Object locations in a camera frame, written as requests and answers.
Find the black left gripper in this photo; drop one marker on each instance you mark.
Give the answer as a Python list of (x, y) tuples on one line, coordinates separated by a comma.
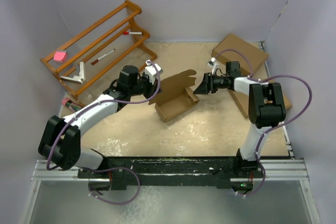
[(152, 88)]

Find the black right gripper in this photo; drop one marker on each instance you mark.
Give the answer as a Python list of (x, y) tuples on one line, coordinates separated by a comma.
[(207, 85)]

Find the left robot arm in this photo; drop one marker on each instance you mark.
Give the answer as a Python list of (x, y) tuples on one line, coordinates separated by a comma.
[(61, 140)]

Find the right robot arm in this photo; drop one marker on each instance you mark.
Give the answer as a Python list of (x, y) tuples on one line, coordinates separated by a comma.
[(266, 108)]

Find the medium folded cardboard box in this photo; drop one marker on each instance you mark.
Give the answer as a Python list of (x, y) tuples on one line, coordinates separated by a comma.
[(241, 100)]

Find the large folded cardboard box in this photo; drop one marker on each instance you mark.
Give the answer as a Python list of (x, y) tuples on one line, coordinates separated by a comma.
[(250, 58)]

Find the brown capped white marker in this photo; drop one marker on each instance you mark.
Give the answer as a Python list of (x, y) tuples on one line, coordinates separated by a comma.
[(101, 57)]

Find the red capped white marker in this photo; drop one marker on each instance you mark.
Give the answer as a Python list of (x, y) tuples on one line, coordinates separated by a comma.
[(132, 33)]

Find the orange wooden rack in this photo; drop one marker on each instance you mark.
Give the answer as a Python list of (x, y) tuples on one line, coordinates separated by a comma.
[(93, 42)]

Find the pink capped green can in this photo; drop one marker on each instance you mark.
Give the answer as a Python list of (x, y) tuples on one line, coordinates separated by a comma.
[(69, 107)]

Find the pink eraser block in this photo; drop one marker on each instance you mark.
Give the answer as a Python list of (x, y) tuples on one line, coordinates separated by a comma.
[(60, 56)]

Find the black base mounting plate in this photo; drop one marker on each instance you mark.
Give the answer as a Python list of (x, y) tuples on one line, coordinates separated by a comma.
[(222, 172)]

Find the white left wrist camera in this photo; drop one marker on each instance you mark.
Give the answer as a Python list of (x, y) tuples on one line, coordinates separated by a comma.
[(153, 71)]

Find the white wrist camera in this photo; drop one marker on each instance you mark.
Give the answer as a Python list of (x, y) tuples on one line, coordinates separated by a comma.
[(213, 64), (153, 71)]

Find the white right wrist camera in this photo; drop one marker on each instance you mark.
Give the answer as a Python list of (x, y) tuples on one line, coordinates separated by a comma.
[(213, 64)]

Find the white angled bracket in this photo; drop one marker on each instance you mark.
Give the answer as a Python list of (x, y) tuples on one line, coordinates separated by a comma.
[(77, 78)]

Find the aluminium frame rail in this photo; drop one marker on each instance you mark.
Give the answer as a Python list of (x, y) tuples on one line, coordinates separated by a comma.
[(277, 169)]

